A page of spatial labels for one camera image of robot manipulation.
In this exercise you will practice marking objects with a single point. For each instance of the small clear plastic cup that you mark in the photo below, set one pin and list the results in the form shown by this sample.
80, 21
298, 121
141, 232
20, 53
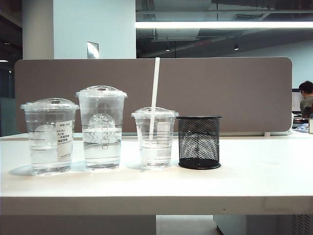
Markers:
161, 151

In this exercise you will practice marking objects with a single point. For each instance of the long ceiling light strip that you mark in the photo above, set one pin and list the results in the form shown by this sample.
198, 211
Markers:
220, 25

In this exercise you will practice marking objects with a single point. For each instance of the clear labelled plastic cup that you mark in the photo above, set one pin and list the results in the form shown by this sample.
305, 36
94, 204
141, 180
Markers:
44, 151

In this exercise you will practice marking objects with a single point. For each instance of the seated person in background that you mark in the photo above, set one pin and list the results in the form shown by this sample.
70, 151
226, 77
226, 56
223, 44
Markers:
306, 102

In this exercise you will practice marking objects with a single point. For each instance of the tall clear plastic cup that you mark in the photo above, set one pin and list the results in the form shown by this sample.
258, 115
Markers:
102, 147

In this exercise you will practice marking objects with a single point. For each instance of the background computer monitor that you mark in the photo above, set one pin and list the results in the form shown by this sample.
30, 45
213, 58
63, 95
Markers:
296, 102

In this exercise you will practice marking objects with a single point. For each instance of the red ceiling sign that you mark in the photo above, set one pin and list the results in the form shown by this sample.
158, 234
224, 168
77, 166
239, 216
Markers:
203, 43

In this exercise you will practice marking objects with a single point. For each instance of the white straw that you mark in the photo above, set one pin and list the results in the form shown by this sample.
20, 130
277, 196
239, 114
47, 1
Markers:
155, 83

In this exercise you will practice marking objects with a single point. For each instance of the framed wall notice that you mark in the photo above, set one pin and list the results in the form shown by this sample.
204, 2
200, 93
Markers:
93, 50

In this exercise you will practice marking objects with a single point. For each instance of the brown desk divider panel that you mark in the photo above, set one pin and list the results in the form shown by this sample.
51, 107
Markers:
207, 85

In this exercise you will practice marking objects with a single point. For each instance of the black mesh pen holder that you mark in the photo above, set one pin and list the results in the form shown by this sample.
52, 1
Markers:
199, 156

